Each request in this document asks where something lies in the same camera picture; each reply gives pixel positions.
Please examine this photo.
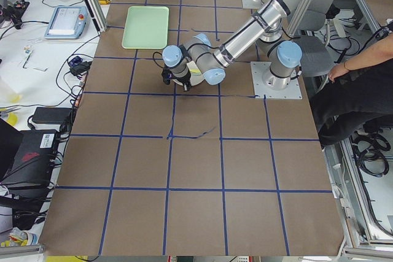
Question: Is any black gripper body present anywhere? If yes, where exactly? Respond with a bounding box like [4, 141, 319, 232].
[171, 66, 191, 86]

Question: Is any white round plate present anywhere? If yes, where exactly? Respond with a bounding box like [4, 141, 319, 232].
[169, 59, 204, 88]

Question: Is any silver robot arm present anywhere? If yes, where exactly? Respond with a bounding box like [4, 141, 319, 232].
[161, 0, 302, 91]

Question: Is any light green tray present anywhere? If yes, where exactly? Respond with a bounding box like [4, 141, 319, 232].
[122, 6, 169, 50]

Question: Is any near blue teach pendant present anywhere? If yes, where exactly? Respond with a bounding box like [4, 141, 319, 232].
[44, 6, 88, 39]

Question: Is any grey office chair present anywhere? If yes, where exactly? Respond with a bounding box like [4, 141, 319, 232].
[288, 0, 341, 77]

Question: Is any black power adapter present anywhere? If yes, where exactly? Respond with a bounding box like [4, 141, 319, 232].
[31, 107, 71, 125]

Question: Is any person in black clothes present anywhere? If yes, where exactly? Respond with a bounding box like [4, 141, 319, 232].
[309, 34, 392, 148]

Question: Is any black laptop computer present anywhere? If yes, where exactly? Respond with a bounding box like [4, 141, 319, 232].
[1, 120, 59, 188]

